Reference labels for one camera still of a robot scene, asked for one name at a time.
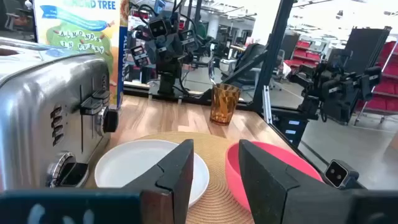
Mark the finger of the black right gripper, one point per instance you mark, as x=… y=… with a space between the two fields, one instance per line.
x=140 y=56
x=188 y=40

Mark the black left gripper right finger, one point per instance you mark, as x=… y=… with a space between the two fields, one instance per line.
x=267 y=186

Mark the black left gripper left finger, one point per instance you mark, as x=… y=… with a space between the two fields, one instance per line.
x=174 y=180

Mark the almond cereal box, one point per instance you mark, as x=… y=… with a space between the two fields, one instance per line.
x=84 y=37

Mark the coral red bowl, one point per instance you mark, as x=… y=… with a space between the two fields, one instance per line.
x=231 y=174

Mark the round woven straw placemat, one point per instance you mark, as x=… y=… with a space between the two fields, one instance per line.
x=214 y=193

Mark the white plate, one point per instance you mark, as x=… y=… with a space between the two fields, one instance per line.
x=130 y=165

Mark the amber plastic cup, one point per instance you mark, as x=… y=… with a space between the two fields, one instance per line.
x=224 y=105

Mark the red storage bin shelf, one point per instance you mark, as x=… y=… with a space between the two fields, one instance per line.
x=385 y=93
x=303 y=54

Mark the silver four-slot toaster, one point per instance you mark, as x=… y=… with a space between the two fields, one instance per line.
x=31 y=109

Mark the black folding panel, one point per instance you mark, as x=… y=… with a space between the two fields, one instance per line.
x=363 y=46

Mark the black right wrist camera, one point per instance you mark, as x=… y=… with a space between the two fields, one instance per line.
x=158 y=28

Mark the small black camera box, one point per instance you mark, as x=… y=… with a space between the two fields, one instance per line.
x=336 y=173

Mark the aluminium rail bracket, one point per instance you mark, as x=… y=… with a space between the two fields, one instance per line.
x=266 y=104

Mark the black rig frame post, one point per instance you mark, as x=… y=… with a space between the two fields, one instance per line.
x=273 y=53

